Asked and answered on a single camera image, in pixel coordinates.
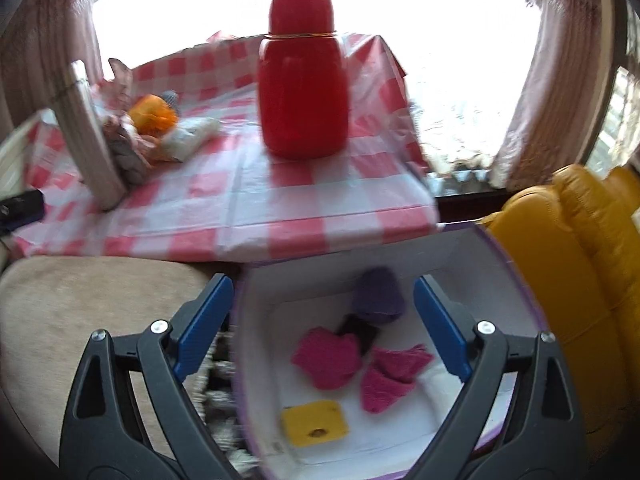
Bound magenta knitted sock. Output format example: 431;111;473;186
291;327;362;391
360;344;434;415

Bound orange mesh pouch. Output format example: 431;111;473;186
128;94;178;138

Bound beige plush cushion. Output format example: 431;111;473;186
1;256;214;460

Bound white purple storage box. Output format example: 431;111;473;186
232;223;548;479

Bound red plastic thermos jug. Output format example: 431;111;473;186
257;0;349;160

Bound pink curtain right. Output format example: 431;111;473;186
489;0;615;191

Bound black white checkered pouch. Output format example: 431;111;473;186
160;90;181;116

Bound pink curtain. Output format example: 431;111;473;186
1;0;103;133
489;0;615;191

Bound pink curtain left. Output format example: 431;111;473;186
1;0;103;133

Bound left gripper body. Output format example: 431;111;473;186
0;190;46;235

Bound white lace curtain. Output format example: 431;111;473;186
409;99;508;176

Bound white tissue packet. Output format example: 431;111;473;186
158;117;220;162

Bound red white checkered tablecloth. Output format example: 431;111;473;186
14;35;439;262

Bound pink floral fabric pouch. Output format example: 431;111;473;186
102;58;156;190

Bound black fabric item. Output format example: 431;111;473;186
335;313;381;356

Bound purple knitted item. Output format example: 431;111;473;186
352;266;407;325

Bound stainless steel thermos flask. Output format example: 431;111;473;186
51;60;126;211

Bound yellow leather armchair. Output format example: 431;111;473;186
481;165;639;463

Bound yellow sponge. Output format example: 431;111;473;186
281;400;349;448

